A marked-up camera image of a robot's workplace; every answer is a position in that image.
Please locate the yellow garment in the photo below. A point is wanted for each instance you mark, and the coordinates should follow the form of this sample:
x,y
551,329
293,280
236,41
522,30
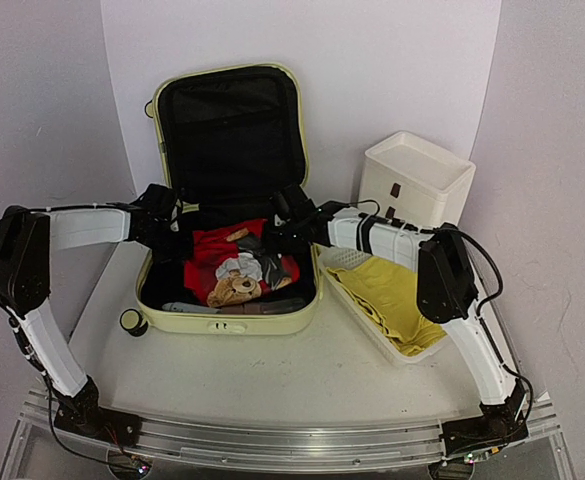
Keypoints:
x,y
386,295

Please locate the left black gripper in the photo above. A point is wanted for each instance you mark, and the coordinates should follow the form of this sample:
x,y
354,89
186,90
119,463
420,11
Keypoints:
x,y
182,255

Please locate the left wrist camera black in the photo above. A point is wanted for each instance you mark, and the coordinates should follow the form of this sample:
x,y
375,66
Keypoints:
x,y
160,203

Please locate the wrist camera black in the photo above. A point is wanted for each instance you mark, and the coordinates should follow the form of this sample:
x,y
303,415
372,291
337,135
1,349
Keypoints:
x,y
160,203
291,204

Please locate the white perforated plastic basket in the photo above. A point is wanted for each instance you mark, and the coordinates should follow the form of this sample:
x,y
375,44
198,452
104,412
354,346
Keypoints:
x,y
349,258

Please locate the pale green hard-shell suitcase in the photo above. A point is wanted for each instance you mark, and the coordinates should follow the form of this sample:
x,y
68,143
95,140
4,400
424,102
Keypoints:
x,y
228,140

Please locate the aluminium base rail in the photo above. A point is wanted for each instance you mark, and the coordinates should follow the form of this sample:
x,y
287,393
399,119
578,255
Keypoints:
x,y
38,451

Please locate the white grey tube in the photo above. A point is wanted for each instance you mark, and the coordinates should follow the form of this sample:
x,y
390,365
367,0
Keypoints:
x,y
183,307

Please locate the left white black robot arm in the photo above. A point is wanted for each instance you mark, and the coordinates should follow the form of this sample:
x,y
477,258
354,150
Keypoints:
x,y
28,238

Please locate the white three-drawer storage cabinet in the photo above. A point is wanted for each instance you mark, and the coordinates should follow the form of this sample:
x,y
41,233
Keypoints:
x,y
416,180

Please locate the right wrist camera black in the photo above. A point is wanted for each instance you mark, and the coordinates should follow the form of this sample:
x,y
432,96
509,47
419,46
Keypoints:
x,y
291,204

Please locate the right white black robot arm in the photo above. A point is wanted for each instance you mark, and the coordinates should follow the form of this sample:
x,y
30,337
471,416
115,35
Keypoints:
x,y
447,294

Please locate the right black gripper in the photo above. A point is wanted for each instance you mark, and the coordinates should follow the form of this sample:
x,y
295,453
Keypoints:
x,y
276,239

